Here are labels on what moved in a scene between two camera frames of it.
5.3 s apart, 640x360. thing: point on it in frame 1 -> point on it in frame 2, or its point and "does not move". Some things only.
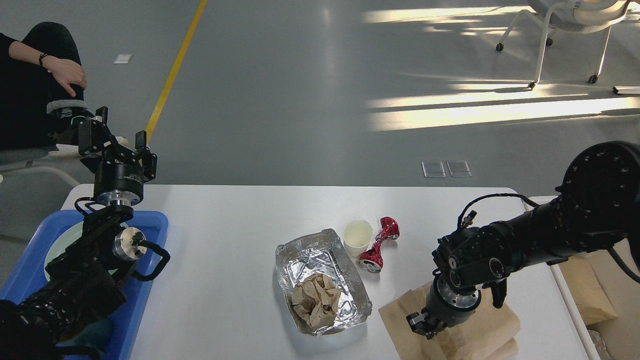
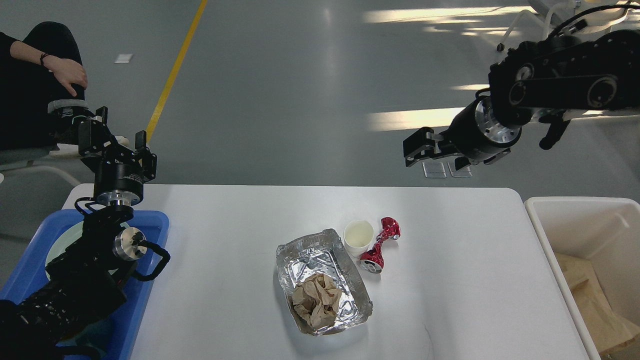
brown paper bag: [592, 301] does not move
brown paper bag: [490, 333] -> [611, 334]
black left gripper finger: [95, 139] does not move
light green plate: [67, 239] does not move
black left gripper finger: [149, 159] does not move
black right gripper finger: [424, 325] -> [461, 162]
